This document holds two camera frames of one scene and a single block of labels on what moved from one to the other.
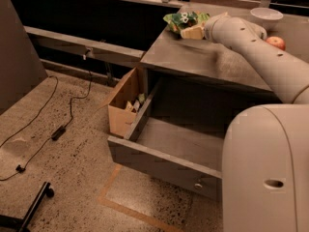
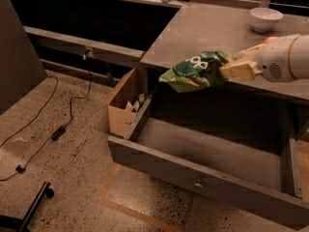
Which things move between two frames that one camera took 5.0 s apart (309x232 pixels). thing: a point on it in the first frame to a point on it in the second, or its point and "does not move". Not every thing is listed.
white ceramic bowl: (266, 16) does not move
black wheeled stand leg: (22, 224) does not move
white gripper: (210, 26) to (272, 61)
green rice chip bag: (187, 19) to (196, 72)
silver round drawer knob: (198, 186) does not move
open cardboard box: (127, 101) does not move
